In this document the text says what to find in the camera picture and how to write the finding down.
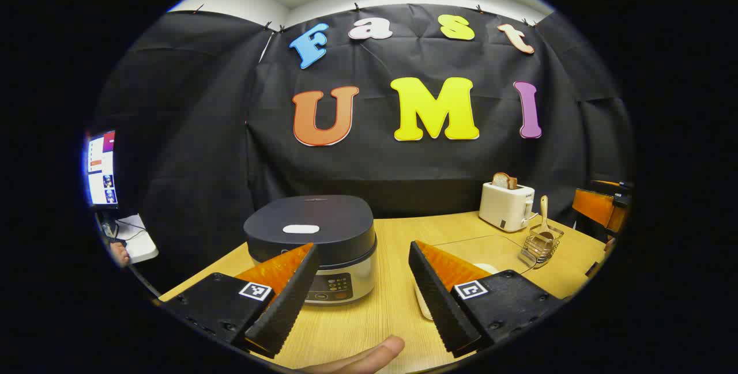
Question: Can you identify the white toaster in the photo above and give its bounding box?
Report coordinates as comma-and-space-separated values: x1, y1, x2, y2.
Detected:
479, 181, 537, 232

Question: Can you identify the black silver rice cooker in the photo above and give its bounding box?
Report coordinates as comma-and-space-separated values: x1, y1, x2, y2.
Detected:
243, 194, 378, 305

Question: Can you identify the white side desk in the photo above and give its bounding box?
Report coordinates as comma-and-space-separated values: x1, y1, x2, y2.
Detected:
107, 214, 159, 264

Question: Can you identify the metal wire chopstick holder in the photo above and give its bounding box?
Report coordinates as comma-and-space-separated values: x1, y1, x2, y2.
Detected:
518, 224, 564, 269

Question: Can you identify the computer monitor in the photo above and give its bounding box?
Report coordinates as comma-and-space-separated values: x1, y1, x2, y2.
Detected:
85, 129, 120, 209

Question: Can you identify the wooden spoon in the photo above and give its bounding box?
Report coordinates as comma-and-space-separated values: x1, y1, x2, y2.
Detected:
530, 195, 555, 243

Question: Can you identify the black backdrop cloth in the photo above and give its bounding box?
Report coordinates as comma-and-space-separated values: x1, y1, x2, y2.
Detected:
92, 4, 635, 294

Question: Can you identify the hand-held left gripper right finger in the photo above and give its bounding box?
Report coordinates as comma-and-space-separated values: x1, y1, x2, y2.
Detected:
408, 240, 568, 358

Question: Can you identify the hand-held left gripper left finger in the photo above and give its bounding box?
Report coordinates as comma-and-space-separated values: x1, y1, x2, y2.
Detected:
161, 241, 321, 358

